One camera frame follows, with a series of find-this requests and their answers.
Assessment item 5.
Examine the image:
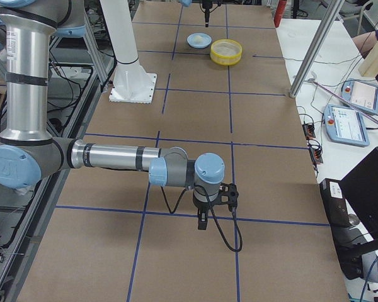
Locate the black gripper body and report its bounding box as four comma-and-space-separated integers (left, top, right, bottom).
195, 201, 212, 217
201, 0, 213, 10

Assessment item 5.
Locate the white steamed bun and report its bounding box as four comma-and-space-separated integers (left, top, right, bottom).
193, 35, 204, 44

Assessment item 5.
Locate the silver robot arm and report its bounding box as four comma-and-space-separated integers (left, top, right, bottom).
179, 0, 213, 28
0, 1, 225, 230

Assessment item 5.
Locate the yellow bamboo steamer basket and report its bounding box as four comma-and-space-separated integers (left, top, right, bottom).
210, 39, 243, 66

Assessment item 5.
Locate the light blue plate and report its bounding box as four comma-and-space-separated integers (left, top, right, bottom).
186, 33, 212, 49

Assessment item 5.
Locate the red fire extinguisher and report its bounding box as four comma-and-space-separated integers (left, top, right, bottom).
273, 0, 287, 28

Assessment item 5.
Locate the reacher grabber stick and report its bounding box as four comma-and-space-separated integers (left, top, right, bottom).
306, 78, 378, 125

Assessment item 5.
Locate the near orange black connector box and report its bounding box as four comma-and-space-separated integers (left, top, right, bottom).
307, 139, 323, 165

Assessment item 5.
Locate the orange black connector box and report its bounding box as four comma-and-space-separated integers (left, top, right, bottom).
302, 119, 316, 140
307, 139, 323, 165

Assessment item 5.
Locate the far orange black connector box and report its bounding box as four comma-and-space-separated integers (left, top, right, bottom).
302, 119, 316, 140

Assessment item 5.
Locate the black laptop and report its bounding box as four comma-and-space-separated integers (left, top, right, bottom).
319, 147, 378, 282

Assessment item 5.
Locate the seated person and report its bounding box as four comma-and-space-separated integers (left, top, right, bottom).
352, 30, 378, 58

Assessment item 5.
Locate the near blue teach pendant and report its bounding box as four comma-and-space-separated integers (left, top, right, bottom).
324, 104, 370, 147

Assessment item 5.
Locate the blue teach pendant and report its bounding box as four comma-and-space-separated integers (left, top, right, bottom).
341, 79, 378, 114
324, 104, 370, 147

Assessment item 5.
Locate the far blue teach pendant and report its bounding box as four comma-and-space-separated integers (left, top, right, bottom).
341, 79, 378, 114

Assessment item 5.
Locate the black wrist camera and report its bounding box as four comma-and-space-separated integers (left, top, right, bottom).
214, 183, 239, 212

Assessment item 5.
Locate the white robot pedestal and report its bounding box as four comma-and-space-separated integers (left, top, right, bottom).
100, 0, 157, 104

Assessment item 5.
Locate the aluminium frame post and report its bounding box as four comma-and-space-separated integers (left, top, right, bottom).
289, 0, 345, 98

